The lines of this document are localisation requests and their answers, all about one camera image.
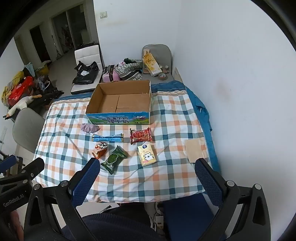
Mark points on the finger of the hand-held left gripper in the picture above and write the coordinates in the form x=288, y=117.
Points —
x=8, y=162
x=32, y=168

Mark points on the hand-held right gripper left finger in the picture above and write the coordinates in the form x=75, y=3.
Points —
x=86, y=178

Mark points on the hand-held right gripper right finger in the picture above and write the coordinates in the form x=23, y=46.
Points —
x=209, y=183

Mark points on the orange cartoon snack packet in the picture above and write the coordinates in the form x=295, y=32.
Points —
x=100, y=150

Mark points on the green snack packet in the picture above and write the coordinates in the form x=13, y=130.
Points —
x=113, y=160

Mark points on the blue snack bar packet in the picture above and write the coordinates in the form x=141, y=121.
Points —
x=107, y=138

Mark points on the purple cloth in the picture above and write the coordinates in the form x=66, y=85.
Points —
x=89, y=127

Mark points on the yellow tissue pack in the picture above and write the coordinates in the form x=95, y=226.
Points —
x=146, y=155

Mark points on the cardboard box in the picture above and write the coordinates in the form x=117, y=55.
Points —
x=120, y=120

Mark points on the red snack packet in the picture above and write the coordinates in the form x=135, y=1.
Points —
x=141, y=136

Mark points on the grey plastic chair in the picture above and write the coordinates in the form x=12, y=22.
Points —
x=26, y=129

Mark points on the blue chair seat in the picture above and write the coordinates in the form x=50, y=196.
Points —
x=185, y=217

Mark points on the person's legs in dark pants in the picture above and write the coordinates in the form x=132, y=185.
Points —
x=115, y=224

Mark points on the white goose plush toy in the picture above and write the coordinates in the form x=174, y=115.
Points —
x=22, y=104

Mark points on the white power strip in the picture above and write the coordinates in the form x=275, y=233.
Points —
x=159, y=221

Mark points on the plaid blanket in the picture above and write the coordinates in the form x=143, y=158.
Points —
x=161, y=139

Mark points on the black striped shoe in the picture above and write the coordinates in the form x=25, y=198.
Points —
x=152, y=222

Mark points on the red plastic bag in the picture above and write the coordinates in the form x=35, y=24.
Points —
x=20, y=90

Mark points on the black bag pile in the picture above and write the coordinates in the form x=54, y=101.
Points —
x=49, y=96

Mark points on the yellow cloth bundle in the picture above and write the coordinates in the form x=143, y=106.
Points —
x=11, y=83

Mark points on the light blue cloth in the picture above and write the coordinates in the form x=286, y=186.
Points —
x=29, y=67

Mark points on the yellow bin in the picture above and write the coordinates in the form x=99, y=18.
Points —
x=44, y=68

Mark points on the black plastic bag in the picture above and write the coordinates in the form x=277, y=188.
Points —
x=85, y=74

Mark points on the pink suitcase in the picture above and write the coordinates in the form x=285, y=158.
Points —
x=107, y=74

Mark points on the white board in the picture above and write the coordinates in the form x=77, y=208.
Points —
x=177, y=74

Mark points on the brown tape roll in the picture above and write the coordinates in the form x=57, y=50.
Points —
x=163, y=76

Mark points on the patterned tote bag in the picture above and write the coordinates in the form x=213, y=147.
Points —
x=128, y=69

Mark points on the white chair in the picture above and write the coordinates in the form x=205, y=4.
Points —
x=87, y=53

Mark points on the yellow snack box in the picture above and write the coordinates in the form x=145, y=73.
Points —
x=150, y=63

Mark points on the grey padded chair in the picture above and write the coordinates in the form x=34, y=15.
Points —
x=159, y=53

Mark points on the glass sliding door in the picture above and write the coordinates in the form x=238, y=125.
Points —
x=74, y=30

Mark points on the white wall switch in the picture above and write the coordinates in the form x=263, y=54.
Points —
x=103, y=15

